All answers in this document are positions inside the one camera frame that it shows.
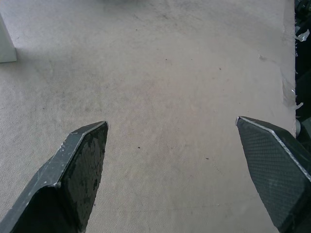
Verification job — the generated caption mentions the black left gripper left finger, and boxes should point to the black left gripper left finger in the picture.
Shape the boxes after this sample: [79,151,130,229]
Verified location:
[0,120,109,233]

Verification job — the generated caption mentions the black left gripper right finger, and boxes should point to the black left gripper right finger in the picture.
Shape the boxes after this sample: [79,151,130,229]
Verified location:
[235,116,311,233]

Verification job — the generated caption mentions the clear tape strip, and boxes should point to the clear tape strip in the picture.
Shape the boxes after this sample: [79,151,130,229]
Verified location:
[281,79,304,112]
[294,26,311,43]

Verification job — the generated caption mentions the white box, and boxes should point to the white box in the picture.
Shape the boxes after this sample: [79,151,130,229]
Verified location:
[0,13,17,64]

